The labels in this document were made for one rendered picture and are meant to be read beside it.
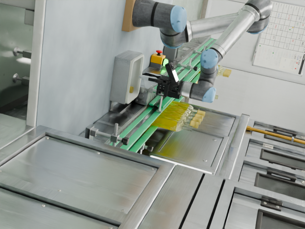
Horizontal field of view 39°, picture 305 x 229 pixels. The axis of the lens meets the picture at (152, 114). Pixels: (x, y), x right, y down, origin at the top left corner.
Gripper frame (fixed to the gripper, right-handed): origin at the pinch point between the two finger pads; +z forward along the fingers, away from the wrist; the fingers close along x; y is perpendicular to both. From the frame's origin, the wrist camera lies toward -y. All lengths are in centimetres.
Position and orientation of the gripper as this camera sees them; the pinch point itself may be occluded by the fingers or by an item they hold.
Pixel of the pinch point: (143, 74)
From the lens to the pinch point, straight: 208.7
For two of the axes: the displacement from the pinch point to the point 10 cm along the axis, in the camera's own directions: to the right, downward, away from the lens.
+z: -9.4, -2.5, 2.3
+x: 3.0, -2.9, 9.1
